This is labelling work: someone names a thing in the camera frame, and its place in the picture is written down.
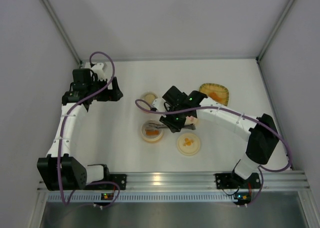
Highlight metal tongs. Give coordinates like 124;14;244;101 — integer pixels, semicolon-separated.
145;123;196;130

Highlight orange fried food piece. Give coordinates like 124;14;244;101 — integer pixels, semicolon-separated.
145;130;159;136
208;92;222;102

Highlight white steamed bun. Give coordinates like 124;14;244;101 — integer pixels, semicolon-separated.
143;93;157;104

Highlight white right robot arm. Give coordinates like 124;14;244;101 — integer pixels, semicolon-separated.
152;86;279;185

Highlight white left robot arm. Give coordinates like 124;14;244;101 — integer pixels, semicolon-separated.
37;66;123;191

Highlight orange lunch box bowl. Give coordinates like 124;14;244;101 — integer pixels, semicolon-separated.
140;120;164;143

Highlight cream lid with pink knob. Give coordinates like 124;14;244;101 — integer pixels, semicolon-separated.
185;116;199;126

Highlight cream lid with orange knob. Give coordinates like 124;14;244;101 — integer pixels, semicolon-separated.
176;133;201;156

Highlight woven bamboo tray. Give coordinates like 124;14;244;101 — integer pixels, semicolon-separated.
198;83;230;106

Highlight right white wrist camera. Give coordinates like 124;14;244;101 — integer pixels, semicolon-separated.
152;98;165;112

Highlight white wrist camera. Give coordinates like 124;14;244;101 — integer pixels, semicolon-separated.
90;63;107;81
152;98;165;112

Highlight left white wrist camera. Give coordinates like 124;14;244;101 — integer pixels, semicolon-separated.
90;63;107;81

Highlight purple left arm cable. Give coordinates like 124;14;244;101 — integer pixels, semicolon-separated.
56;51;121;206

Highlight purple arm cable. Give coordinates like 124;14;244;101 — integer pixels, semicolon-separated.
56;51;121;206
134;98;294;206

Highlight left aluminium frame post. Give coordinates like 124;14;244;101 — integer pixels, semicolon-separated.
39;0;83;66

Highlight aluminium frame post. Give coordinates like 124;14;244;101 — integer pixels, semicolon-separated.
255;0;297;64
39;0;83;66

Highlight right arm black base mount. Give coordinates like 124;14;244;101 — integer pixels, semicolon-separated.
214;172;261;189

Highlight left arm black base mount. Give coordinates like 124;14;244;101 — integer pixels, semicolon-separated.
84;173;127;190

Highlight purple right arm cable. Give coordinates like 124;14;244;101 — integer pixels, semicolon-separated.
134;98;294;206

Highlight slotted grey cable duct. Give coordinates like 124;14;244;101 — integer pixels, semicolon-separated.
46;191;305;203

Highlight aluminium front rail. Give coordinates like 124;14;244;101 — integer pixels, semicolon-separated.
36;170;311;193

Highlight right aluminium frame post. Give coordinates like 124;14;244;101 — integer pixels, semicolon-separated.
255;0;297;64

